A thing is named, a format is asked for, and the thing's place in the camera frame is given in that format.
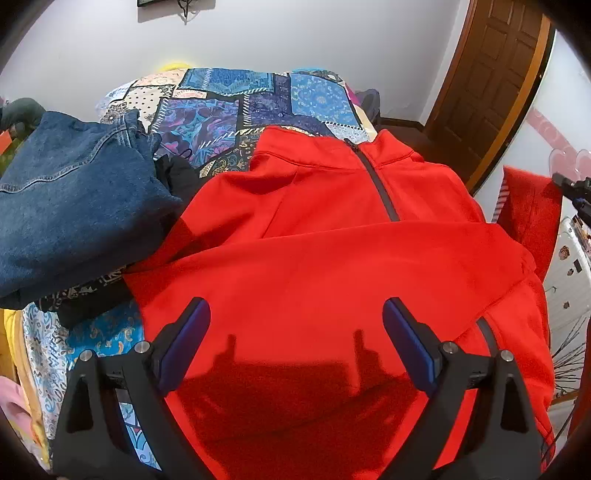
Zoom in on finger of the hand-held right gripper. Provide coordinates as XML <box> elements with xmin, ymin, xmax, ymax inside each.
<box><xmin>553</xmin><ymin>172</ymin><xmax>591</xmax><ymax>207</ymax></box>

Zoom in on pink cloth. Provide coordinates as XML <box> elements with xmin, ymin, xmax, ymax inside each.
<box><xmin>0</xmin><ymin>375</ymin><xmax>35</xmax><ymax>446</ymax></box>

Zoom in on dark green cloth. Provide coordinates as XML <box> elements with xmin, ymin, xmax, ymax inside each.
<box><xmin>0</xmin><ymin>97</ymin><xmax>46</xmax><ymax>136</ymax></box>

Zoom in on dried twigs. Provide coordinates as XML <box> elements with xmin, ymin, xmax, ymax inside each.
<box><xmin>551</xmin><ymin>314</ymin><xmax>591</xmax><ymax>444</ymax></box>

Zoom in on red cloth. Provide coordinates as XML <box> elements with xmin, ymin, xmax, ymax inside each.
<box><xmin>492</xmin><ymin>165</ymin><xmax>563</xmax><ymax>283</ymax></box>

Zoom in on black garment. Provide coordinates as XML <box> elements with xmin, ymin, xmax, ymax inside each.
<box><xmin>154</xmin><ymin>148</ymin><xmax>206</xmax><ymax>208</ymax></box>

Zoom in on red zip jacket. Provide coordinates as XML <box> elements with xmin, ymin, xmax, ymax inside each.
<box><xmin>122</xmin><ymin>126</ymin><xmax>557</xmax><ymax>480</ymax></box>

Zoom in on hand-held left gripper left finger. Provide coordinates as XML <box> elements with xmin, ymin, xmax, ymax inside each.
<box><xmin>48</xmin><ymin>298</ymin><xmax>218</xmax><ymax>480</ymax></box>

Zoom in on patchwork printed bedspread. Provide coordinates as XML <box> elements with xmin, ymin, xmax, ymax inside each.
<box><xmin>21</xmin><ymin>67</ymin><xmax>370</xmax><ymax>472</ymax></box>

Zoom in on brown wooden door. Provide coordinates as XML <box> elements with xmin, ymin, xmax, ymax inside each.
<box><xmin>422</xmin><ymin>0</ymin><xmax>555</xmax><ymax>195</ymax></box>

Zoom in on blue denim jeans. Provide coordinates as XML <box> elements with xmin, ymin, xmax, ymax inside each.
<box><xmin>0</xmin><ymin>108</ymin><xmax>185</xmax><ymax>310</ymax></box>

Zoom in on white cabinet with stickers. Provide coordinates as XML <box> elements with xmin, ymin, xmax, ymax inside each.
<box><xmin>540</xmin><ymin>215</ymin><xmax>591</xmax><ymax>407</ymax></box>

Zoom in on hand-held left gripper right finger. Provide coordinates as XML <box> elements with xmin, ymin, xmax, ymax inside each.
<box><xmin>382</xmin><ymin>298</ymin><xmax>543</xmax><ymax>480</ymax></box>

